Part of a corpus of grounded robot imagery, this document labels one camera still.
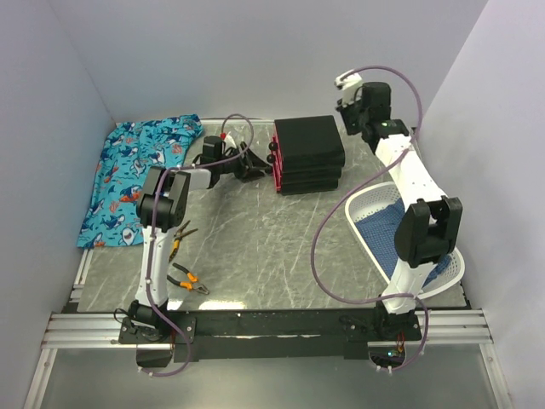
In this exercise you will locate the blue checkered cloth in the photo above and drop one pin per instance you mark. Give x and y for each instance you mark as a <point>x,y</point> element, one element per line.
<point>378,231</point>

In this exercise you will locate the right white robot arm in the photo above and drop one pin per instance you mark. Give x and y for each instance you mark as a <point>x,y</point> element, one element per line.
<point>421,225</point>

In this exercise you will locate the orange black combination pliers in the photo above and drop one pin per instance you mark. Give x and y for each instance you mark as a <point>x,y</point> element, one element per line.
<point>192,283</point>

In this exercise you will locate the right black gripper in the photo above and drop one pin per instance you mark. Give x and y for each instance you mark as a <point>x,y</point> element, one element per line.
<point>344,111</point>

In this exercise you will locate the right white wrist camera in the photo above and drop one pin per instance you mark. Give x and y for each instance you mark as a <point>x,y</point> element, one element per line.
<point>349,85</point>

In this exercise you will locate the white perforated basket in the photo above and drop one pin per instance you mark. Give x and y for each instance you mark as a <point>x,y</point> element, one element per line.
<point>445,275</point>

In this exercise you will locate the blue shark print cloth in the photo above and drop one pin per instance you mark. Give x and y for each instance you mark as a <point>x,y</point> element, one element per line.
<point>128,154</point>

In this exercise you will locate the pink top drawer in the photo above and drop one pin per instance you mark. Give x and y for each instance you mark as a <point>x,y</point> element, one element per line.
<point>273,149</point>

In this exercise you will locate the aluminium rail frame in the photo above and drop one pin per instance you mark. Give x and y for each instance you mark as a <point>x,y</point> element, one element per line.
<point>100,331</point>

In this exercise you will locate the black drawer cabinet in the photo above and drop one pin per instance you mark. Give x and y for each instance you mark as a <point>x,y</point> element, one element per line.
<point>311,155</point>

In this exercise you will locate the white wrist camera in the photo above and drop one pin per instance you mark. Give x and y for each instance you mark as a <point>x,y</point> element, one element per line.
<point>228,140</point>
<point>349,85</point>

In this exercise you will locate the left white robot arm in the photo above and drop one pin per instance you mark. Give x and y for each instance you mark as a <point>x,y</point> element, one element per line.
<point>162,208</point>

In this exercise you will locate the pink drawer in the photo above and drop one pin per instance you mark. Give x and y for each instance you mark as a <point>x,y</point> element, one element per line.
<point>273,149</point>
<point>277,182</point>
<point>274,164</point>

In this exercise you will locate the pink bottom drawer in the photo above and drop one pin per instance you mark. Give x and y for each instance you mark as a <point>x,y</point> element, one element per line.
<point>277,182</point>

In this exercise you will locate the yellow black needle-nose pliers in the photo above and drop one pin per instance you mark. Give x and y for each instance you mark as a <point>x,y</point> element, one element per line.
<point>180,234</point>

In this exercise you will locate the black base crossbar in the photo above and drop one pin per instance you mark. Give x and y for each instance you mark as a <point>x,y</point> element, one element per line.
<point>247,334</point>

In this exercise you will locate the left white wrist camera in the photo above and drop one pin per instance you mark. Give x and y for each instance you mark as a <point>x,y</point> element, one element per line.
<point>228,140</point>

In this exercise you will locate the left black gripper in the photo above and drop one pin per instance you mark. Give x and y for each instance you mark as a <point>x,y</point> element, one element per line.
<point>250,167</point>

